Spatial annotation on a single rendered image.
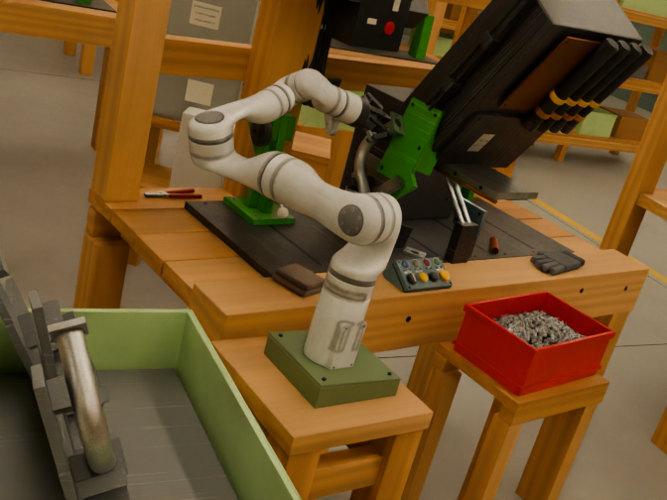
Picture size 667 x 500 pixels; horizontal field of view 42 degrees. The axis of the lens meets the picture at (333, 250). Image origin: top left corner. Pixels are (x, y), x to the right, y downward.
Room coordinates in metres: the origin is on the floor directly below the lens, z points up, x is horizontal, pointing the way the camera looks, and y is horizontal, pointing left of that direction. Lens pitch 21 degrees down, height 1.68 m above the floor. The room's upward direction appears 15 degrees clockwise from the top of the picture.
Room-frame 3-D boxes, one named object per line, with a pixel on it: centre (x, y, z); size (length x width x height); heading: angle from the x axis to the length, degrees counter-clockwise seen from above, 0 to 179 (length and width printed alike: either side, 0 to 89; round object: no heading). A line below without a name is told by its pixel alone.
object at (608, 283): (2.06, -0.34, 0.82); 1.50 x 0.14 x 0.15; 132
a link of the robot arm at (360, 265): (1.47, -0.05, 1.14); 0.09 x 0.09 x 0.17; 54
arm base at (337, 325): (1.46, -0.04, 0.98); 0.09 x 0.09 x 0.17; 45
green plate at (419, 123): (2.17, -0.14, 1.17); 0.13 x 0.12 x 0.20; 132
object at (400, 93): (2.45, -0.14, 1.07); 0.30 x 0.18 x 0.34; 132
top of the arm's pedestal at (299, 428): (1.46, -0.04, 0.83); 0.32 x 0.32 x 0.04; 39
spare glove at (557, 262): (2.31, -0.61, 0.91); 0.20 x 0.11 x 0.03; 141
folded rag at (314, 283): (1.73, 0.05, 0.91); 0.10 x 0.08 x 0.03; 56
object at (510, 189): (2.25, -0.28, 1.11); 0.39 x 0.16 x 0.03; 42
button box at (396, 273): (1.92, -0.21, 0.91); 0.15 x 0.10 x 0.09; 132
